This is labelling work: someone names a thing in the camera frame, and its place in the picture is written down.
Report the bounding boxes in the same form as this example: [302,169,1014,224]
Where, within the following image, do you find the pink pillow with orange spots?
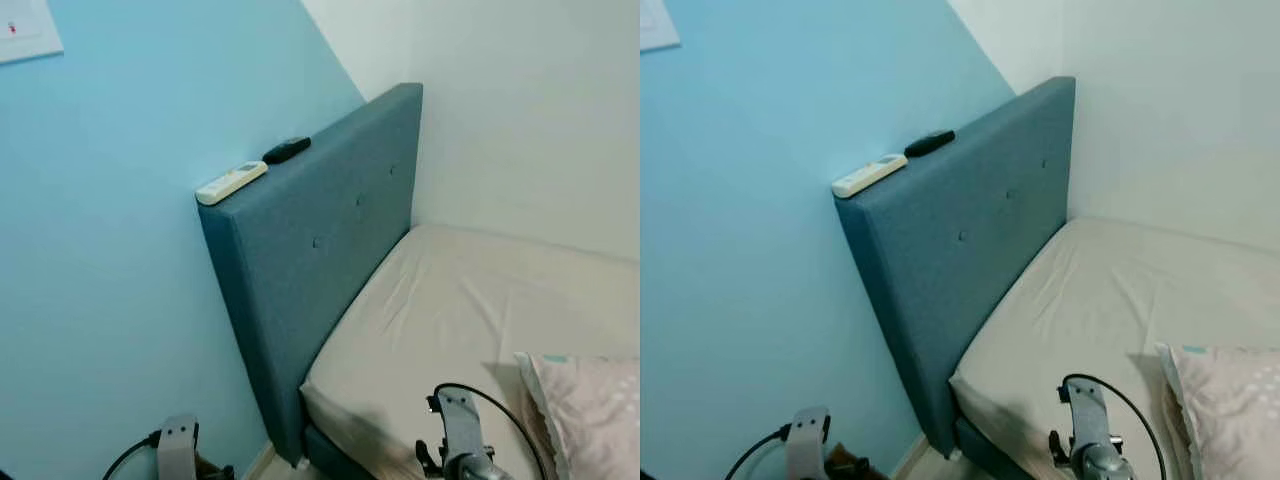
[513,350,641,480]
[1157,343,1280,480]

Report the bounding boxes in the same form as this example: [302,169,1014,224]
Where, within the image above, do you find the mattress with beige sheet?
[948,217,1280,480]
[300,223,641,480]

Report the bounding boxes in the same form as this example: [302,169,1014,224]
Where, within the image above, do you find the blue fabric headboard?
[833,76,1077,459]
[196,82,424,466]

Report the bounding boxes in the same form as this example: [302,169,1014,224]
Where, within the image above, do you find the black remote control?
[904,130,956,159]
[262,136,312,166]

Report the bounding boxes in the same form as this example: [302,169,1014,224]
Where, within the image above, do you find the white remote control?
[831,153,909,199]
[195,160,269,207]

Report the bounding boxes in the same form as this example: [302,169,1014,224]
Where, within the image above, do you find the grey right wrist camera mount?
[432,388,483,461]
[1060,378,1111,451]

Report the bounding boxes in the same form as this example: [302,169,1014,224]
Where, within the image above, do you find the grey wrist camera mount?
[432,388,483,461]
[792,406,833,480]
[1060,378,1111,451]
[158,415,201,480]

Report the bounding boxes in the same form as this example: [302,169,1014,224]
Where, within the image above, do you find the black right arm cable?
[428,383,549,480]
[1058,373,1169,480]

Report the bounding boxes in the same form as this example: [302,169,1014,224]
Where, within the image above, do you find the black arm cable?
[1058,373,1169,480]
[725,425,796,480]
[428,383,549,480]
[100,430,163,480]

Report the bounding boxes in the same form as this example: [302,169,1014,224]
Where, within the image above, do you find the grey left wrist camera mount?
[158,415,201,480]
[792,406,833,480]

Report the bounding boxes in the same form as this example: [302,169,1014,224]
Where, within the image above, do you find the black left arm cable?
[725,425,796,480]
[100,430,163,480]

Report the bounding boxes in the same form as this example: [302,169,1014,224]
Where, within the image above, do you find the white wall switch plate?
[640,0,681,53]
[0,0,64,66]

